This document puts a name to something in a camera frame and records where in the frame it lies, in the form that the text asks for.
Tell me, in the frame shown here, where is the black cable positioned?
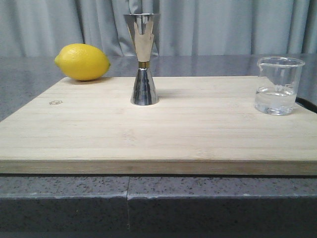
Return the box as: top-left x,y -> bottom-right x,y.
296,97 -> 317,112

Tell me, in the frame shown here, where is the wooden cutting board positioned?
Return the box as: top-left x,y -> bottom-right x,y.
0,76 -> 317,176

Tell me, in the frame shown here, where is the grey curtain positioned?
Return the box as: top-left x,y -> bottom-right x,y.
0,0 -> 317,57

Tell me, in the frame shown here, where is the clear glass beaker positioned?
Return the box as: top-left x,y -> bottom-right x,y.
254,57 -> 305,116

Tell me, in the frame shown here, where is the yellow lemon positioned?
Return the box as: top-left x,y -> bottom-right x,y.
54,44 -> 110,81

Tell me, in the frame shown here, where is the steel double jigger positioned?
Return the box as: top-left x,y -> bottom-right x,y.
124,13 -> 159,106

